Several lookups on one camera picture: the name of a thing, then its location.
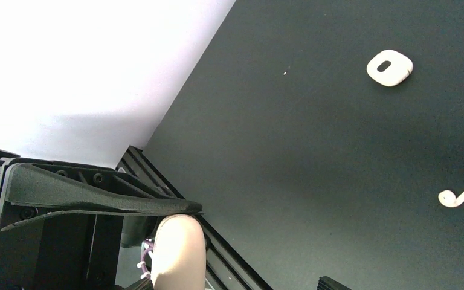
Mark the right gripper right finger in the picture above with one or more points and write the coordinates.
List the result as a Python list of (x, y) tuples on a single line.
[(327, 283)]

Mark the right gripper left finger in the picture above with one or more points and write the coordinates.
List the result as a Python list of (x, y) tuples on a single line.
[(57, 190)]

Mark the cream earbud charging case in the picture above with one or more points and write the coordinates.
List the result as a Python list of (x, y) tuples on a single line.
[(179, 254)]

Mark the white earbud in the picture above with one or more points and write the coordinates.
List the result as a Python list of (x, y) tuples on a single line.
[(449, 199)]

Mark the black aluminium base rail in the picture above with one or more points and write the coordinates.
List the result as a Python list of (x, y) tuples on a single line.
[(225, 268)]

